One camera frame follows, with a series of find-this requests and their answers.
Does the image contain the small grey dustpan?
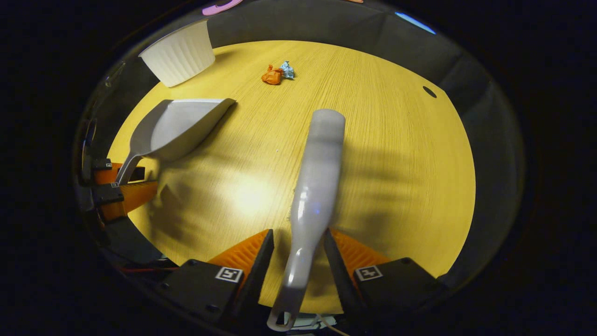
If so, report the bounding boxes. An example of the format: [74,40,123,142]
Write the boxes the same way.
[114,98,237,185]

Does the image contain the wooden desktop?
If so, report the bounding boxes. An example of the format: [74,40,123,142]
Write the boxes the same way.
[106,40,476,314]

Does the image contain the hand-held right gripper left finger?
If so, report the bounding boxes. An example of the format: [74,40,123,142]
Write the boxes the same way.
[156,229,275,327]

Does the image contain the white ribbed garbage bin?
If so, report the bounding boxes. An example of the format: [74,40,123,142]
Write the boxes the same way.
[139,20,216,88]

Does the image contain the red cable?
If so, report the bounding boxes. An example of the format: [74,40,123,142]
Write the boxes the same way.
[117,265,181,274]

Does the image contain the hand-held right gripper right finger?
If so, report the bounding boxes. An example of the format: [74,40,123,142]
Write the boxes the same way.
[324,228,448,320]

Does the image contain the orange paper trash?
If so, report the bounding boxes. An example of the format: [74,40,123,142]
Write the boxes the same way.
[261,64,284,85]

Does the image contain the small grey broom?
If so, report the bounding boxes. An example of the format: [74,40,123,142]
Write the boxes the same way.
[267,109,347,332]

